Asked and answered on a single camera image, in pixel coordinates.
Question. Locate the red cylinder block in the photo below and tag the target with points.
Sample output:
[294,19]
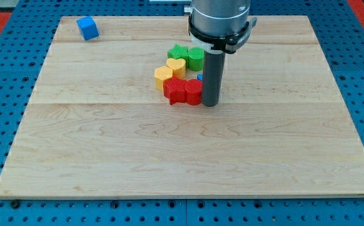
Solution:
[193,89]

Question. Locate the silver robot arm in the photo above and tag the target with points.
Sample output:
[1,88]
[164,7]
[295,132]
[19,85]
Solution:
[219,17]

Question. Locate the red star block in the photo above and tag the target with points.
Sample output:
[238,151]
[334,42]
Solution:
[174,90]

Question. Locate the small blue block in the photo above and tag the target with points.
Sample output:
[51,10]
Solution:
[199,77]

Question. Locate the yellow hexagon block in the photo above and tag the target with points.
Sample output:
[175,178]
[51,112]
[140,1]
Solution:
[161,75]

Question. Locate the yellow heart block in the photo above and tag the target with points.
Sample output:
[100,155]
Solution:
[178,67]

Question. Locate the green cylinder block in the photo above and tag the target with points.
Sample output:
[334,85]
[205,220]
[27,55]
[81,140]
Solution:
[195,58]

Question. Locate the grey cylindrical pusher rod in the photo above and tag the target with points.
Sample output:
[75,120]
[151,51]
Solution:
[213,65]

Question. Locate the green star block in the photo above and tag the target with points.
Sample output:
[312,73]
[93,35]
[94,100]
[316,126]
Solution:
[178,52]

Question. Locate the wooden board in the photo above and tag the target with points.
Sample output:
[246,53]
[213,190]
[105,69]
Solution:
[96,128]

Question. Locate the blue cube block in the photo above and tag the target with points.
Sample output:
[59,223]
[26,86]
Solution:
[88,28]

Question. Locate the black clamp bracket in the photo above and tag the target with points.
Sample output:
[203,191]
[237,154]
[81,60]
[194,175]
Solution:
[221,44]

